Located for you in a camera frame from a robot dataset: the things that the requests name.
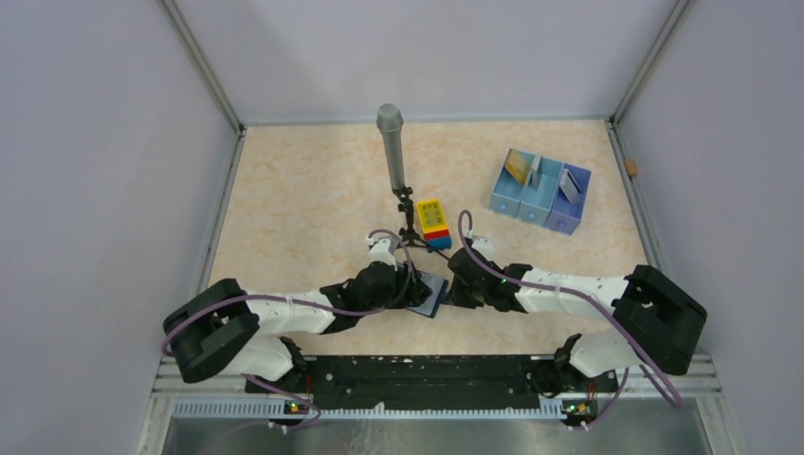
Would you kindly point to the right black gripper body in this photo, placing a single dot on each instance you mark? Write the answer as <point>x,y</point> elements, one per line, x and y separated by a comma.
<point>465,296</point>

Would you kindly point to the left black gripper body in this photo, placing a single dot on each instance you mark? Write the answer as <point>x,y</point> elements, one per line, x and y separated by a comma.
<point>393,293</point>

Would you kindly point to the dark blue card holder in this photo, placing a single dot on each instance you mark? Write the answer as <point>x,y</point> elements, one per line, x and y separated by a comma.
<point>438,288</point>

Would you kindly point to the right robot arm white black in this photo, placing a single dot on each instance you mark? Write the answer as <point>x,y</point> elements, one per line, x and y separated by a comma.
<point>653,321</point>

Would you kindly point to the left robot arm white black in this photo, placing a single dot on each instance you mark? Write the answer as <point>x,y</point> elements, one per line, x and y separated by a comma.
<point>227,329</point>

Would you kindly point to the black credit card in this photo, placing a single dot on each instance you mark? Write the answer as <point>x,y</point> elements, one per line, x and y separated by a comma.
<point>534,178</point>

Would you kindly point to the gold credit card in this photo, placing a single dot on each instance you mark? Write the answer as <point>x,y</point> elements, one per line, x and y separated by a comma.
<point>518,166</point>

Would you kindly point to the silver credit card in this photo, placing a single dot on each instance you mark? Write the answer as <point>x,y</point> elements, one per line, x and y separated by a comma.
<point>569,186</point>

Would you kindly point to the black tripod stand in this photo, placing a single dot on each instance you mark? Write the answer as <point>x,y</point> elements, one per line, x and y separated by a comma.
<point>408,234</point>

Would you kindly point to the yellow red blue toy block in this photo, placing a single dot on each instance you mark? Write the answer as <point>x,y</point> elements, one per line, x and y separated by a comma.
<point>433,223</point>

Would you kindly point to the light blue drawer left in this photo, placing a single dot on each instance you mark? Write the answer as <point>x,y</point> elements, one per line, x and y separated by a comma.
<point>506,193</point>

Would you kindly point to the light blue drawer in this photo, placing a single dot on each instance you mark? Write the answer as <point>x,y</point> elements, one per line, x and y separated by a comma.
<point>506,193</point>
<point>536,205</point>

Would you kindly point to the light blue drawer middle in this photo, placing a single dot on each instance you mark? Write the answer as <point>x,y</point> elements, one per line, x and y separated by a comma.
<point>536,205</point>

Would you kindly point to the purple drawer right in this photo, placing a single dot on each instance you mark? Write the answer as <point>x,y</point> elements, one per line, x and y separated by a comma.
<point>564,217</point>

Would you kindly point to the grey microphone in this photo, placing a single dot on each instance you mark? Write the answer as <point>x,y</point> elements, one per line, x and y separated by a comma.
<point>389,122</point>

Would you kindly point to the small wooden knob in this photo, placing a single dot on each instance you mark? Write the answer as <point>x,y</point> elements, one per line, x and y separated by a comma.
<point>631,168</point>

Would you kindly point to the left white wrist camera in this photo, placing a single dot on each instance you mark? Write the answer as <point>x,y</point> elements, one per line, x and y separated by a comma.
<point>382,250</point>

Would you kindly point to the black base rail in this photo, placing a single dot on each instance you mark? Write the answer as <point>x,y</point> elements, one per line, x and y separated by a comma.
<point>438,382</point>

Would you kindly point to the aluminium frame front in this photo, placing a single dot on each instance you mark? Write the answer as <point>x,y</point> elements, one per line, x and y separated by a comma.
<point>639,422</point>

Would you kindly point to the white cable duct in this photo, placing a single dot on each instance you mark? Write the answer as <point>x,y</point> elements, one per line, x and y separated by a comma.
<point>280,409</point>

